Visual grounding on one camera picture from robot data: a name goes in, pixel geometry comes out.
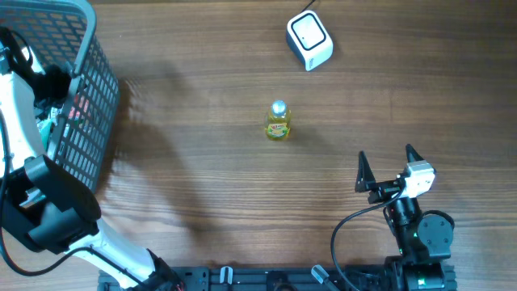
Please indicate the white barcode scanner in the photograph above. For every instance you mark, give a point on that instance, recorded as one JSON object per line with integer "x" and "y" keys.
{"x": 309, "y": 40}

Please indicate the yellow dish soap bottle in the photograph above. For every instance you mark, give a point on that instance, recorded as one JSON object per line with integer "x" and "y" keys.
{"x": 277, "y": 121}

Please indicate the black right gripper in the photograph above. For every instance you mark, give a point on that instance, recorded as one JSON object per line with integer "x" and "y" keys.
{"x": 366, "y": 182}

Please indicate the green 3M product package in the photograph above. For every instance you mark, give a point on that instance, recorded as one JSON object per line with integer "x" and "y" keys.
{"x": 46, "y": 126}

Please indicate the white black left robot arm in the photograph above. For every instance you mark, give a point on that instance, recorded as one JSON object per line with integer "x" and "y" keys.
{"x": 45, "y": 207}

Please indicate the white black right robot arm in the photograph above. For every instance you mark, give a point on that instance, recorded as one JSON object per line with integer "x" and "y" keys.
{"x": 424, "y": 238}

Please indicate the grey plastic shopping basket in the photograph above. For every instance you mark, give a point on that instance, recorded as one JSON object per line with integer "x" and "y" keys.
{"x": 63, "y": 33}

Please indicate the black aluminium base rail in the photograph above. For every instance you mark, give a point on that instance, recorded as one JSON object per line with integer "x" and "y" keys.
{"x": 282, "y": 278}

